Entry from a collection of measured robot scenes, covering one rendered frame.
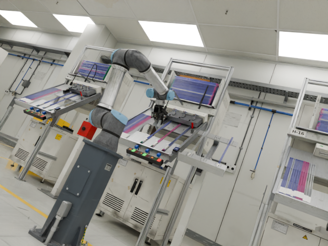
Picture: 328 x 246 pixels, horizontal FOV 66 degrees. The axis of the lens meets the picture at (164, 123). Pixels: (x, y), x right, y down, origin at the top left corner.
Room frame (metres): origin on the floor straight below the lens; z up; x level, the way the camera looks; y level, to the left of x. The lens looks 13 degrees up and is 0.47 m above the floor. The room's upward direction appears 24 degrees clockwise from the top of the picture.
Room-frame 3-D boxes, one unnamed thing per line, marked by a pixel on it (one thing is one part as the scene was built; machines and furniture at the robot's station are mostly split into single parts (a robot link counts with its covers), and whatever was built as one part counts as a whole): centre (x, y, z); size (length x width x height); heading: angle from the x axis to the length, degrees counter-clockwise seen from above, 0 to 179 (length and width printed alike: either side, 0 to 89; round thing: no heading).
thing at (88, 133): (2.65, 0.70, 0.39); 0.24 x 0.24 x 0.78; 61
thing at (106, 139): (1.52, 0.26, 0.60); 0.15 x 0.15 x 0.10
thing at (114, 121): (1.52, 0.27, 0.72); 0.13 x 0.12 x 0.14; 52
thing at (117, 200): (2.71, -0.16, 0.31); 0.70 x 0.65 x 0.62; 61
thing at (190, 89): (2.58, -0.15, 1.52); 0.51 x 0.13 x 0.27; 61
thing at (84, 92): (3.24, 1.19, 0.66); 1.01 x 0.73 x 1.31; 151
